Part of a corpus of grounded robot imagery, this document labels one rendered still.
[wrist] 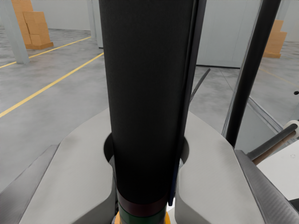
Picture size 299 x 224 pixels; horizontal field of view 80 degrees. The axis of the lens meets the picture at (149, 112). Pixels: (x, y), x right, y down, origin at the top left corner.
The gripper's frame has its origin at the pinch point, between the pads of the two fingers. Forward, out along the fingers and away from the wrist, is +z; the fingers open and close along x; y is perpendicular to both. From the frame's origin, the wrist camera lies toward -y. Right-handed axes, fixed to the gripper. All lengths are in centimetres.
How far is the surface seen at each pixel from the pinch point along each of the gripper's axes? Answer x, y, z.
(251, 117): 70, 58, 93
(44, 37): -404, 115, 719
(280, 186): 30.0, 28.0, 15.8
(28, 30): -447, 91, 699
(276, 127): 70, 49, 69
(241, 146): 70, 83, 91
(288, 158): 33.3, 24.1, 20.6
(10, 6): -355, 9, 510
